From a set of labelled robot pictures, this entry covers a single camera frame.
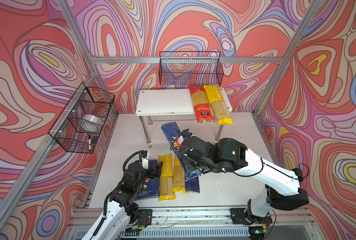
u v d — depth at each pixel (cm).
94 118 74
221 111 69
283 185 38
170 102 77
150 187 77
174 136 62
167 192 79
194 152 39
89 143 72
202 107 71
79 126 72
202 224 73
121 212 53
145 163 69
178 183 83
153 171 70
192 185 82
